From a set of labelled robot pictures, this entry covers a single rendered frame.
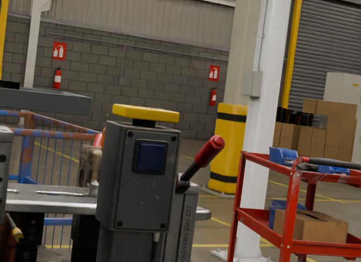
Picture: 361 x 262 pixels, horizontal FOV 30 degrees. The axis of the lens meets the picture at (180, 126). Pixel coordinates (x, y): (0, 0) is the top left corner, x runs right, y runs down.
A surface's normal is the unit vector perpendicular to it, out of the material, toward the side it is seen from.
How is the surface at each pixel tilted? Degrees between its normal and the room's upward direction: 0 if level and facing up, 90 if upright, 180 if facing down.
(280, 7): 90
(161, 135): 90
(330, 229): 90
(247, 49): 90
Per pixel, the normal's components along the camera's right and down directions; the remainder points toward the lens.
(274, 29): 0.48, 0.11
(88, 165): -0.93, -0.10
